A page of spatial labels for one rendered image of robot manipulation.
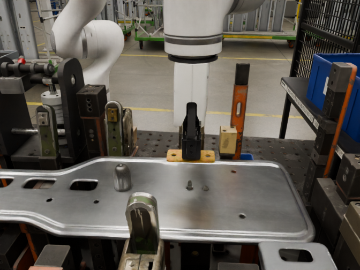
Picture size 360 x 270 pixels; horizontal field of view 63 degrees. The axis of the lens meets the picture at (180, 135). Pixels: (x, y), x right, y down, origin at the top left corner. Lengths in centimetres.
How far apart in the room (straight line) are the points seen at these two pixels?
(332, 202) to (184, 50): 37
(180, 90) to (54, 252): 30
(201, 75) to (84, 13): 58
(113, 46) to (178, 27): 64
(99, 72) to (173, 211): 65
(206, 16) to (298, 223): 35
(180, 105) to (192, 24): 11
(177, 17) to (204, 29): 4
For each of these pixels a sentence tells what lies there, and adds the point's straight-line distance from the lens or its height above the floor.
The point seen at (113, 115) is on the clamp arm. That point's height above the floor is 108.
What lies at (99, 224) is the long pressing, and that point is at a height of 100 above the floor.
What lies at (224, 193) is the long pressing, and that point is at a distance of 56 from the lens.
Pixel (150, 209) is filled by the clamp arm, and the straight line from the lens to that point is 36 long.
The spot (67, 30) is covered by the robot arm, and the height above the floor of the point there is 122.
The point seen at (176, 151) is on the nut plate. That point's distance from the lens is 53.
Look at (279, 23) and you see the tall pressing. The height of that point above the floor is 48.
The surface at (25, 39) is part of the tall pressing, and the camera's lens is 505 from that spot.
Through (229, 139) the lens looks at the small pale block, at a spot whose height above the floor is 105.
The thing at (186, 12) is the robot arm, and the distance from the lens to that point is 41.
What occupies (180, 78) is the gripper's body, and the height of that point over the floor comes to 123.
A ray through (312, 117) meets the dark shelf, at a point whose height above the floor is 102.
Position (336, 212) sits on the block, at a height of 100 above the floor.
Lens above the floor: 135
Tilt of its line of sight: 27 degrees down
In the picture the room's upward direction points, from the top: straight up
